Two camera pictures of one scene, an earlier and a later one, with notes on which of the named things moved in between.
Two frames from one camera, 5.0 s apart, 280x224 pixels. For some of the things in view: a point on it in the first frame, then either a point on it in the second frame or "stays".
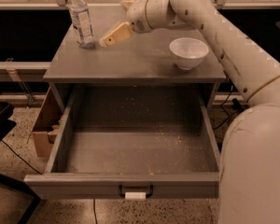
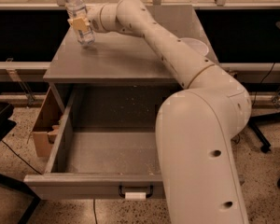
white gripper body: x=136 y=15 → x=94 y=21
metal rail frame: x=33 y=71 stays
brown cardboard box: x=47 y=125 stays
